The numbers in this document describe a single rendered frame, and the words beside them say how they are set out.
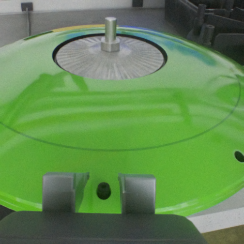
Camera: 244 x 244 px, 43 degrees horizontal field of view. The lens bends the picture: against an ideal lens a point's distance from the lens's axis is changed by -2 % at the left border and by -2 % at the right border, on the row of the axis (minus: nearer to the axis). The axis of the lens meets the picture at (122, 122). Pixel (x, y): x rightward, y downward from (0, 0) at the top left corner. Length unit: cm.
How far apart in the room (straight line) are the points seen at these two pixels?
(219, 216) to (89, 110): 24
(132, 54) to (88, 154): 12
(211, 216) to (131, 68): 21
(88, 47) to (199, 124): 13
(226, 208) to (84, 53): 24
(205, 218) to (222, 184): 18
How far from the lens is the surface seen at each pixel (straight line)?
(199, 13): 65
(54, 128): 21
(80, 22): 94
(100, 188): 19
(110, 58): 28
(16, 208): 21
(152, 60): 29
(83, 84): 24
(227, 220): 42
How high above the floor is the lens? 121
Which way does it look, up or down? 36 degrees down
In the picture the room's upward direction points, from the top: 3 degrees clockwise
